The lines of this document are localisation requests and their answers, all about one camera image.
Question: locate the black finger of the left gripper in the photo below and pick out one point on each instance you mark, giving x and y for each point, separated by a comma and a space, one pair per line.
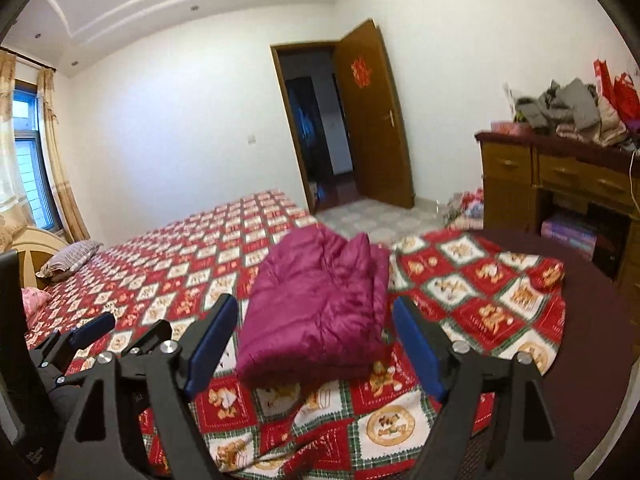
157, 333
58, 350

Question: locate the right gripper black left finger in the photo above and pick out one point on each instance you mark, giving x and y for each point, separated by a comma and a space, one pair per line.
103, 439

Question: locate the magenta puffer down jacket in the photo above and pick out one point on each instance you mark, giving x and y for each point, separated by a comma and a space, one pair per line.
318, 309

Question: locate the clothes heap on floor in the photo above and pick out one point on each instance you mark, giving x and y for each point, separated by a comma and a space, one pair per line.
465, 211

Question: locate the grey clothes pile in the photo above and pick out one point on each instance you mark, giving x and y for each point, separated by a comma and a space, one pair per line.
575, 111

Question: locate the pink floral folded quilt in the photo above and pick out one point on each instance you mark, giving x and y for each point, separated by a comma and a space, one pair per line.
34, 299

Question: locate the striped grey pillow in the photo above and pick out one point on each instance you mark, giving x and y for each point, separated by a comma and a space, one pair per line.
68, 261

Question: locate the cream wooden headboard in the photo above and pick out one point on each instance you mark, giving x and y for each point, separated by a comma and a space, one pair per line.
34, 248

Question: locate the dark maroon mattress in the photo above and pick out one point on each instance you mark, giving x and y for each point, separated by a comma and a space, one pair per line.
590, 391

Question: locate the sheer patterned curtain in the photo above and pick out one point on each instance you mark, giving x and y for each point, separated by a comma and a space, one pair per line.
16, 214

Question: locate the beige floral curtain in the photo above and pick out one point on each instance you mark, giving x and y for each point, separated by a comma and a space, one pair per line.
73, 224

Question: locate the red bear patchwork bedspread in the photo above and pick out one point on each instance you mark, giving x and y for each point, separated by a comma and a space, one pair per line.
313, 383

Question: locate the brown wooden dresser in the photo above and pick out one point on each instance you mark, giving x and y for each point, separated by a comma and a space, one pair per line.
531, 179

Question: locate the brown wooden door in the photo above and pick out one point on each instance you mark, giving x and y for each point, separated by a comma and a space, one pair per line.
375, 130

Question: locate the pink box on dresser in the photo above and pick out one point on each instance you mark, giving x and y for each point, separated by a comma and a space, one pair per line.
511, 128

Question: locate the red door decoration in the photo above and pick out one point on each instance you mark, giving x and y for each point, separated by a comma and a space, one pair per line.
361, 72

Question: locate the red gift bag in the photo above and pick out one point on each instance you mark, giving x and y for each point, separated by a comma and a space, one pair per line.
619, 91

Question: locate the window with blue frame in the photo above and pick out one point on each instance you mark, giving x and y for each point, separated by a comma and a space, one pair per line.
30, 158

